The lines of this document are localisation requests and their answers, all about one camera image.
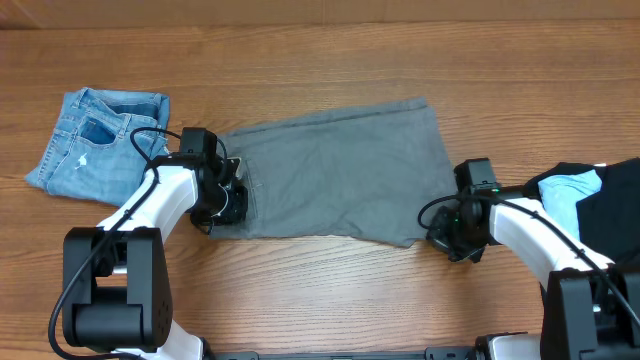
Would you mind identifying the grey cotton shorts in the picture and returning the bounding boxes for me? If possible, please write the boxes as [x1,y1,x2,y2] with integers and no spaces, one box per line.
[210,98,457,247]

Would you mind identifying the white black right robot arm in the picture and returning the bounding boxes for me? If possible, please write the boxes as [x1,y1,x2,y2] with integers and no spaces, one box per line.
[425,158,639,360]

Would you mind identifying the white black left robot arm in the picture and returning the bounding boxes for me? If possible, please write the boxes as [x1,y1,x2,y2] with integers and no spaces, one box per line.
[48,127,248,360]

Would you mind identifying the light blue garment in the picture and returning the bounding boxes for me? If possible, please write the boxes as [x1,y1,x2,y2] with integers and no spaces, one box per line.
[538,169,602,240]

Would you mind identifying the folded blue denim shorts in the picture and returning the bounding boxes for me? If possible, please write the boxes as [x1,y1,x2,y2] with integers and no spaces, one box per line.
[25,87,170,206]

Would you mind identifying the black garment pile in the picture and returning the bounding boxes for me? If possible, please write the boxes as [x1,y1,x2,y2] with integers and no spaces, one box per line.
[524,158,639,265]

